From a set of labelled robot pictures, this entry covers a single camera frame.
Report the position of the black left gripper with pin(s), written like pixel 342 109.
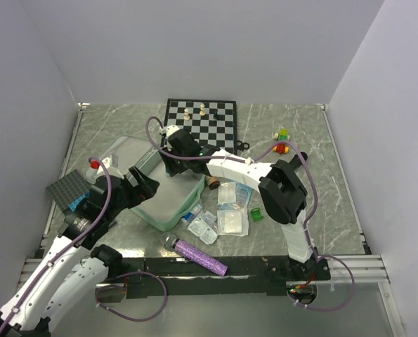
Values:
pixel 145 189

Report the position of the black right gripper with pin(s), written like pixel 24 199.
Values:
pixel 171 166

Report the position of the brown orange syrup bottle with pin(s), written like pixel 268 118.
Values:
pixel 212 182

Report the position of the blue white bandage roll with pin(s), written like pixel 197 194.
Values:
pixel 190 216

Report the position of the clear plaster strip packet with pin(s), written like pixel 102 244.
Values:
pixel 227 193

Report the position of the blue white mask packet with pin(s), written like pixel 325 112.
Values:
pixel 243 194

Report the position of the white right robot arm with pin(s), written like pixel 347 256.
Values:
pixel 282 192

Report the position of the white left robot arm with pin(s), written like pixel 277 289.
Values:
pixel 74 260

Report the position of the mint green medicine case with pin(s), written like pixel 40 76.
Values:
pixel 174 196

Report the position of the cream chess pawn left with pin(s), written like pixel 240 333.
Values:
pixel 186 114

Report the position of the cream chess pawn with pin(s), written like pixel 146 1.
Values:
pixel 186 114
pixel 202 109

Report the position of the cream chess pawn right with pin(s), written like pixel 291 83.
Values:
pixel 202 109

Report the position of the black white chessboard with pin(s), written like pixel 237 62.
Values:
pixel 206 130

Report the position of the black chess piece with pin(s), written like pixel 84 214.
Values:
pixel 216 114

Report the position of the purple glitter microphone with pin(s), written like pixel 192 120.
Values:
pixel 171 242

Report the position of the blue lego brick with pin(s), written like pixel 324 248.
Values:
pixel 73 205

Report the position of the black binder clip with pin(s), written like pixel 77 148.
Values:
pixel 242 146

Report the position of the grey lego baseplate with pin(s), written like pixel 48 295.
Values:
pixel 67 189

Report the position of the alcohol wipe sachets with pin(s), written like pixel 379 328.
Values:
pixel 204 226

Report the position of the white gauze pad packet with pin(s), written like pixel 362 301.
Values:
pixel 232 222

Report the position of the colourful toy block car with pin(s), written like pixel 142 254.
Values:
pixel 280 136

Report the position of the green plastic clip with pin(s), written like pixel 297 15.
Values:
pixel 256 214

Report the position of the black tube orange cap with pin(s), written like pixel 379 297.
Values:
pixel 295 162

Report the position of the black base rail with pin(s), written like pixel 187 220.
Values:
pixel 182 277

